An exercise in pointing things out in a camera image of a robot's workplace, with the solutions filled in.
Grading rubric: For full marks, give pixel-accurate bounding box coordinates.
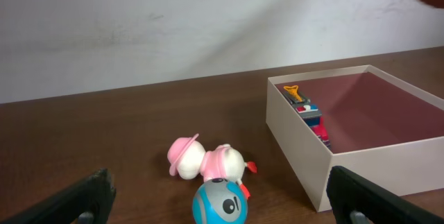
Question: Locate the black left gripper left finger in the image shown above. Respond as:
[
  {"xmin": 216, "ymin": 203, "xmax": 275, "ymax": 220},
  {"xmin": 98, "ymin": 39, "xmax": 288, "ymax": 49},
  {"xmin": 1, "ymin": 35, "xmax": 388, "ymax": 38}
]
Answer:
[{"xmin": 2, "ymin": 169, "xmax": 117, "ymax": 224}]

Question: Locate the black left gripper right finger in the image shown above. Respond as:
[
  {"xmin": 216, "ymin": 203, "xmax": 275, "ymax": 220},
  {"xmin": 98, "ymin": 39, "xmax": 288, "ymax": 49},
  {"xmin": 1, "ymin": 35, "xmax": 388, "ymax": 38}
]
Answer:
[{"xmin": 326, "ymin": 166, "xmax": 443, "ymax": 224}]

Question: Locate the white cardboard box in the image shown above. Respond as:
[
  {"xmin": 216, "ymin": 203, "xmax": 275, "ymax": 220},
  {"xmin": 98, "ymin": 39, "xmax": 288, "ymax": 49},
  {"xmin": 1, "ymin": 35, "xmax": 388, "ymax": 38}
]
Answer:
[{"xmin": 266, "ymin": 65, "xmax": 443, "ymax": 212}]

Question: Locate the red grey toy truck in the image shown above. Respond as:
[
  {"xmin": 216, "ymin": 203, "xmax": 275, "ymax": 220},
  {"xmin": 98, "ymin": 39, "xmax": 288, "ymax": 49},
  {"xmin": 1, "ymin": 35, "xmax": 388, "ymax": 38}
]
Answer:
[{"xmin": 282, "ymin": 85, "xmax": 331, "ymax": 148}]

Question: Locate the pink white duck toy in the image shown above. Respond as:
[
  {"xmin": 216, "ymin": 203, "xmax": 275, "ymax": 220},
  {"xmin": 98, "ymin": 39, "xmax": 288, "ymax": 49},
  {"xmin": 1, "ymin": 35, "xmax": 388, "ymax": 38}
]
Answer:
[{"xmin": 167, "ymin": 134, "xmax": 257, "ymax": 198}]

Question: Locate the blue grey ball toy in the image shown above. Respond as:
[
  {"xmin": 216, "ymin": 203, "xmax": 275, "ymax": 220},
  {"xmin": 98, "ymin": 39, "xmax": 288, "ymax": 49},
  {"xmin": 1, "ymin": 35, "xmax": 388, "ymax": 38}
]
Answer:
[{"xmin": 192, "ymin": 178, "xmax": 248, "ymax": 224}]

